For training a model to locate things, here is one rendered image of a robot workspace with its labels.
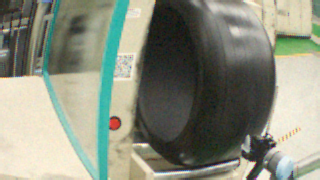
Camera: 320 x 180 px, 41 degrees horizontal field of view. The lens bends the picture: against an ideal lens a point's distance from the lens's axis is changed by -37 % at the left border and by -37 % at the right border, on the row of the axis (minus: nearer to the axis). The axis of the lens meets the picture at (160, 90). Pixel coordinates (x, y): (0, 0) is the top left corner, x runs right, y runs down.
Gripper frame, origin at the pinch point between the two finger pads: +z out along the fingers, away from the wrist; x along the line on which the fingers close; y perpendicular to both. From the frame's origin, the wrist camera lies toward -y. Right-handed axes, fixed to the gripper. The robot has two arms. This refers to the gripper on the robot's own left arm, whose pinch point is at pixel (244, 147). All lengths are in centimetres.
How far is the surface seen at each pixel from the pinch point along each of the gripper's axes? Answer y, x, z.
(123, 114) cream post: 7.4, 31.9, 17.5
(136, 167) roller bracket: -8.9, 28.4, 15.1
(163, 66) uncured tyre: 12, 7, 51
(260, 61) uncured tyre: 27.7, -0.3, -2.2
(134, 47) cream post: 25.6, 31.5, 15.2
